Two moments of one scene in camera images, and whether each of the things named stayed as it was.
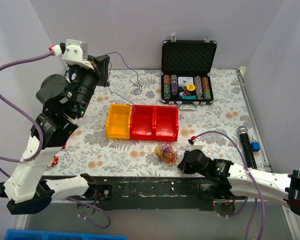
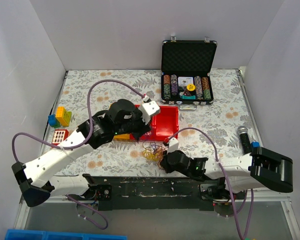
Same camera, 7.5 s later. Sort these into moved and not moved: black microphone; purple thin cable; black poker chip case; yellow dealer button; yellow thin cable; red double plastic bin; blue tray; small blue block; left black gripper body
Moved: purple thin cable; left black gripper body; yellow thin cable
Not moved: yellow dealer button; blue tray; black poker chip case; red double plastic bin; black microphone; small blue block
